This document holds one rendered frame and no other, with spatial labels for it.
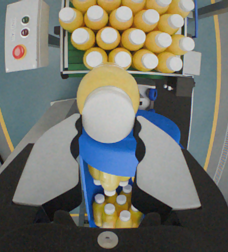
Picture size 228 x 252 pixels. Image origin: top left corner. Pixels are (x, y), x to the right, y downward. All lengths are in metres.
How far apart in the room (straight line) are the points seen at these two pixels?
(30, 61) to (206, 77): 1.70
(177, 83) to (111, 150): 0.33
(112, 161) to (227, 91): 1.90
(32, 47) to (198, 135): 1.91
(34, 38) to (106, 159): 0.34
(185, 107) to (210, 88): 0.46
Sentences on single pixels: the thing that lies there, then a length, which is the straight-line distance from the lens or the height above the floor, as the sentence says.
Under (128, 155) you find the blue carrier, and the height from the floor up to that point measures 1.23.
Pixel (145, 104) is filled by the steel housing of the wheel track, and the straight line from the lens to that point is 0.62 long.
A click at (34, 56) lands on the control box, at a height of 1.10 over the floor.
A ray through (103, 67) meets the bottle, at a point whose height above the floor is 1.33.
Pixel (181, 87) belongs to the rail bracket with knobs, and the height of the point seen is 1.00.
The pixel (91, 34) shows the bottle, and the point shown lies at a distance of 0.45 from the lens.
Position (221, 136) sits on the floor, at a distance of 2.32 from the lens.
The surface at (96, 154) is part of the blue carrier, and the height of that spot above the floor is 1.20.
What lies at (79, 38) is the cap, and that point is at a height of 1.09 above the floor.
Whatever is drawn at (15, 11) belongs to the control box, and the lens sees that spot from 0.48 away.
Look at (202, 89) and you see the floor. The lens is 1.85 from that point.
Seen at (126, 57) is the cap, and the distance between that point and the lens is 0.41.
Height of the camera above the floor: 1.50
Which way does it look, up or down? 66 degrees down
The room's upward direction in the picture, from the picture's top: 171 degrees clockwise
